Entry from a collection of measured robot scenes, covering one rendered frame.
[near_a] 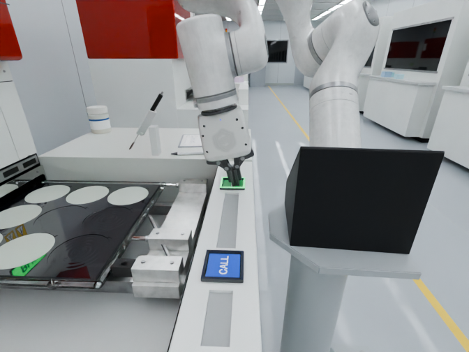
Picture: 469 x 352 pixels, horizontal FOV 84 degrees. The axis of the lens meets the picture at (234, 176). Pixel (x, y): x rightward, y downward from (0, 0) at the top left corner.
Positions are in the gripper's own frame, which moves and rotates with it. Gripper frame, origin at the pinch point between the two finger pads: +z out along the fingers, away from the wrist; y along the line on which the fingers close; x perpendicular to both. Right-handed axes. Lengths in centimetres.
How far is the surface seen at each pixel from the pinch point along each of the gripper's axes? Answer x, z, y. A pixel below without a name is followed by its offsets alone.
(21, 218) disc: -6.9, -1.9, -48.1
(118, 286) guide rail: -19.1, 9.8, -23.5
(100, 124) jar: 40, -13, -50
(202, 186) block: 10.5, 6.1, -11.1
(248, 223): -15.3, 2.8, 2.6
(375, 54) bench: 578, 29, 278
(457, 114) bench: 273, 91, 242
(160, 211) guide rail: 7.9, 10.2, -23.8
